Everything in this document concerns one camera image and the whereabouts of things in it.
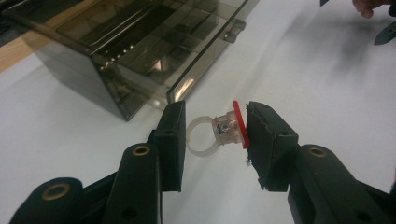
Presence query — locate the smoky transparent drawer box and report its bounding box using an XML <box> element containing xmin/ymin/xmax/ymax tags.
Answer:
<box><xmin>1</xmin><ymin>0</ymin><xmax>261</xmax><ymax>122</ymax></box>

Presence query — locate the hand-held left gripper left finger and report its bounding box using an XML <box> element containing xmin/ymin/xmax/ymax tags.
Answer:
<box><xmin>102</xmin><ymin>100</ymin><xmax>187</xmax><ymax>224</ymax></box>

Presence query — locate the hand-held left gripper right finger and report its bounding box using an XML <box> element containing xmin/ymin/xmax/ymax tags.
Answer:
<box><xmin>246</xmin><ymin>101</ymin><xmax>393</xmax><ymax>224</ymax></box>

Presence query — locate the clear plastic ring red top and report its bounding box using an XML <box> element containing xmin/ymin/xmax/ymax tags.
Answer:
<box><xmin>185</xmin><ymin>100</ymin><xmax>252</xmax><ymax>158</ymax></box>

